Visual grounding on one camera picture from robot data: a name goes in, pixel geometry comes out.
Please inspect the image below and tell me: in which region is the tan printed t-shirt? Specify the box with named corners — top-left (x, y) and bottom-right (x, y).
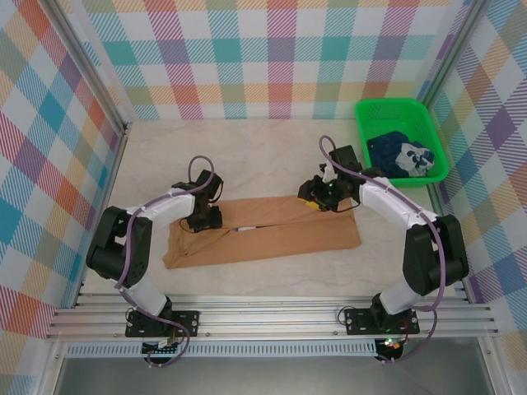
top-left (161, 193), bottom-right (362, 271)

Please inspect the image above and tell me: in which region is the navy blue t-shirt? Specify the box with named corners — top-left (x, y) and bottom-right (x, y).
top-left (366, 130), bottom-right (413, 178)

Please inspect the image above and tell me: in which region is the green plastic basket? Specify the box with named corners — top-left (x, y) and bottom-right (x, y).
top-left (353, 98), bottom-right (450, 188)

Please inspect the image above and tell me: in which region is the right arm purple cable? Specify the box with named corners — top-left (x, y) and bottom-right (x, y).
top-left (319, 134), bottom-right (448, 365)

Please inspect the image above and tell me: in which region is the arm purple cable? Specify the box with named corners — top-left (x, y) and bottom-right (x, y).
top-left (114, 155), bottom-right (217, 369)
top-left (319, 134), bottom-right (448, 365)

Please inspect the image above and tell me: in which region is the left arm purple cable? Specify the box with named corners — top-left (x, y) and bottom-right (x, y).
top-left (114, 155), bottom-right (217, 369)

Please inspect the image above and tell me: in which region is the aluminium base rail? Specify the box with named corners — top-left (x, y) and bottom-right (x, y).
top-left (44, 294), bottom-right (499, 341)

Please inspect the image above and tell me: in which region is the slotted white cable duct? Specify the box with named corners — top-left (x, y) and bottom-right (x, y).
top-left (65, 343), bottom-right (378, 358)

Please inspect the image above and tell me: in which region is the aluminium frame post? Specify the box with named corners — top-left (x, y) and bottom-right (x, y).
top-left (417, 0), bottom-right (495, 109)
top-left (48, 0), bottom-right (133, 135)

